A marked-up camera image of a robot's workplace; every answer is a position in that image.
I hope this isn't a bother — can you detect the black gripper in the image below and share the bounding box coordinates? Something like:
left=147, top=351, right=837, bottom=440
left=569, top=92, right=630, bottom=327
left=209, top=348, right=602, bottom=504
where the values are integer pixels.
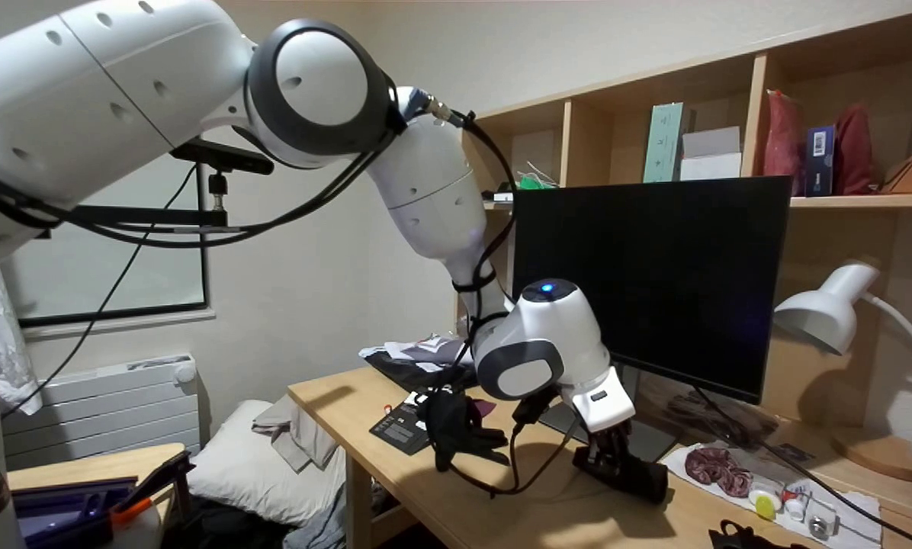
left=573, top=426, right=669, bottom=504

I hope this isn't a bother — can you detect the black glove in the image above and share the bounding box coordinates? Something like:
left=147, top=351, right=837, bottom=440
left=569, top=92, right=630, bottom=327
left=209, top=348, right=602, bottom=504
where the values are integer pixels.
left=418, top=390, right=507, bottom=472
left=710, top=517, right=784, bottom=549

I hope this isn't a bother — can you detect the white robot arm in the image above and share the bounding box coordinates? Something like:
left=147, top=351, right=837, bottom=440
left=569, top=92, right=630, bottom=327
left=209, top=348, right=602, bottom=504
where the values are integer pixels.
left=0, top=0, right=669, bottom=504

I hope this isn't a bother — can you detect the wooden desk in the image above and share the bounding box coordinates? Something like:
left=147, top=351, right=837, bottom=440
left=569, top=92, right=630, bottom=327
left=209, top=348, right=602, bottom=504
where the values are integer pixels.
left=287, top=364, right=912, bottom=549

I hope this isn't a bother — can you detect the black card on desk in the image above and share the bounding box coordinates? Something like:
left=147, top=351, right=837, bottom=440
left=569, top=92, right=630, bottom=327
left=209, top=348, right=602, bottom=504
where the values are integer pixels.
left=368, top=406, right=430, bottom=455

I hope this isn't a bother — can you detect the white desk lamp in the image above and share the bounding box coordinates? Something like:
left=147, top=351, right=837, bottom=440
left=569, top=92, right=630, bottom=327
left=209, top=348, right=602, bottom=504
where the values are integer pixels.
left=772, top=258, right=912, bottom=486

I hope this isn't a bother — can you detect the folded patterned cloth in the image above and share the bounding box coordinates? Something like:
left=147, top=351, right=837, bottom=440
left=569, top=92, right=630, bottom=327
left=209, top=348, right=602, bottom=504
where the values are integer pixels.
left=360, top=334, right=474, bottom=390

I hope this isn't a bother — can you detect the black computer monitor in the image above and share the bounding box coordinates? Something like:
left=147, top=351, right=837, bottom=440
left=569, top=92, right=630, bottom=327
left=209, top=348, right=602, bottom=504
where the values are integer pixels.
left=513, top=177, right=789, bottom=402

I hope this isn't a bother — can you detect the white pillow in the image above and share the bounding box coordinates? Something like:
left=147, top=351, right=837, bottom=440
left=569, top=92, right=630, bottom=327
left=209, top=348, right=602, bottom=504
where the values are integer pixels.
left=189, top=397, right=344, bottom=525

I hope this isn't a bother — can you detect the wooden bookshelf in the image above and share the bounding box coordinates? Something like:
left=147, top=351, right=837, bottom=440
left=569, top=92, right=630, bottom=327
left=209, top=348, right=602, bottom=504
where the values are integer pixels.
left=458, top=5, right=912, bottom=483

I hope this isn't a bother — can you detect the white radiator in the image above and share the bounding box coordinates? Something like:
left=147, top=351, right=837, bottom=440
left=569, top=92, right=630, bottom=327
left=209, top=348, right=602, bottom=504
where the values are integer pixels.
left=4, top=355, right=201, bottom=469

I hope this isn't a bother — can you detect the purple tool tray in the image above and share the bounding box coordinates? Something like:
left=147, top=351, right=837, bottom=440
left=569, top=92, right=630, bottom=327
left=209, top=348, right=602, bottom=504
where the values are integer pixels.
left=9, top=451, right=194, bottom=549

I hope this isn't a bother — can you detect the black camera boom stand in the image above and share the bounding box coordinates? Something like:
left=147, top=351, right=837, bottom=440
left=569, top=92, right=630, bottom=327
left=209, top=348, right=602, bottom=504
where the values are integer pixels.
left=57, top=137, right=275, bottom=240

